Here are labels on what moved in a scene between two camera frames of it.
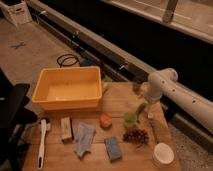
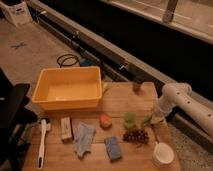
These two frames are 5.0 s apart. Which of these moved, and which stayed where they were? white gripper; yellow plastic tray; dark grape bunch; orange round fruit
Moved: white gripper
Stayed: yellow plastic tray; orange round fruit; dark grape bunch
